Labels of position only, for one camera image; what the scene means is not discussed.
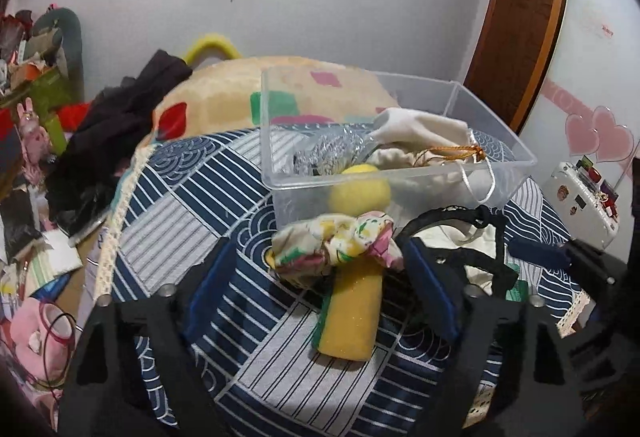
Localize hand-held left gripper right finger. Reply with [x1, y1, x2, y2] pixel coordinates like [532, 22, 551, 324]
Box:
[401, 237, 587, 437]

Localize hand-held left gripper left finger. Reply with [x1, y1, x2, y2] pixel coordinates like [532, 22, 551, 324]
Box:
[57, 239, 239, 437]

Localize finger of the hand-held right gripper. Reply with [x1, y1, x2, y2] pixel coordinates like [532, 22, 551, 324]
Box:
[507, 238, 572, 272]

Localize yellow green sponge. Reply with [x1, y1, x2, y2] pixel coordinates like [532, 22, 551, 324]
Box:
[311, 261, 386, 363]

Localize floral fabric scrunchie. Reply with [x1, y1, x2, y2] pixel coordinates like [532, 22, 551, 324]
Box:
[265, 211, 404, 279]

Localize clear plastic storage box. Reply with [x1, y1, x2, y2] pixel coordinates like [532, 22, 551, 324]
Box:
[260, 66, 539, 232]

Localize yellow foam ball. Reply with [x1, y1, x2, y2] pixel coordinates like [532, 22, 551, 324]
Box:
[327, 164, 392, 221]

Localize white suitcase with stickers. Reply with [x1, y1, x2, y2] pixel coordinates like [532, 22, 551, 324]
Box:
[542, 156, 624, 251]

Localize blue patterned tablecloth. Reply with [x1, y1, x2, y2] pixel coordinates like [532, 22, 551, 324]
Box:
[96, 126, 593, 437]

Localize white cloth pouch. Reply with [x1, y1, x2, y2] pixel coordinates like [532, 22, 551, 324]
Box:
[369, 107, 472, 154]

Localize silver crinkled foil bag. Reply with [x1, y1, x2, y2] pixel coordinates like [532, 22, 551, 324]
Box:
[291, 126, 375, 178]

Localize pile of black clothes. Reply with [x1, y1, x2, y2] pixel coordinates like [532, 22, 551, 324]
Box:
[46, 49, 194, 239]

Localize pink plush toy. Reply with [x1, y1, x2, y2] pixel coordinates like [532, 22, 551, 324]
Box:
[0, 296, 77, 385]

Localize beige blanket with coloured patches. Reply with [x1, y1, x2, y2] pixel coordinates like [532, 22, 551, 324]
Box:
[151, 56, 403, 144]

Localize red cloth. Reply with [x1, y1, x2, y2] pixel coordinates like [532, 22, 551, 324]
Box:
[57, 101, 95, 134]

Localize brown wooden door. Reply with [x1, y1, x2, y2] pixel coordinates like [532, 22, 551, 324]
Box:
[462, 0, 572, 136]

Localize pink rabbit doll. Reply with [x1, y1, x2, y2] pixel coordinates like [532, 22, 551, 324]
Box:
[14, 97, 52, 170]

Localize green cardboard box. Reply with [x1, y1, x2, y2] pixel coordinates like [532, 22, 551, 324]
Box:
[0, 66, 77, 155]

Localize grey green plush cushion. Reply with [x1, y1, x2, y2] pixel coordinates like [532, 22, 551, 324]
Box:
[31, 7, 87, 104]

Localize cream bag with black straps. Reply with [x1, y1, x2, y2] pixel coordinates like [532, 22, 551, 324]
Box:
[400, 204, 532, 304]

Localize pink heart wall stickers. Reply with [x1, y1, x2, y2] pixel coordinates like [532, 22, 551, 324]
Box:
[564, 105, 637, 164]

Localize cream drawstring pouch gold cord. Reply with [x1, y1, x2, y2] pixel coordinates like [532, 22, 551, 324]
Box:
[357, 143, 497, 208]

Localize yellow foam handle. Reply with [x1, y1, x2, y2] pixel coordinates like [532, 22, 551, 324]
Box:
[183, 33, 244, 66]

